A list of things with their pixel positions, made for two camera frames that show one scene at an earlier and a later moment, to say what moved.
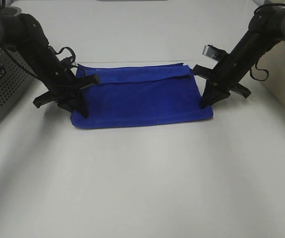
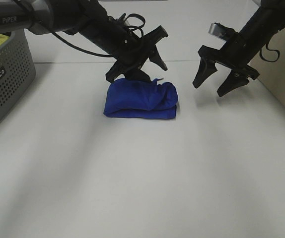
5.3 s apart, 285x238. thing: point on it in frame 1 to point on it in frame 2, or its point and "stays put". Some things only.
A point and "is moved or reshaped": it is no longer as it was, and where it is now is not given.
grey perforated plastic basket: [6, 78] stays put
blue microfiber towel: [132, 94] is moved or reshaped
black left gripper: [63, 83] to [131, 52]
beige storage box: [280, 71] stays put
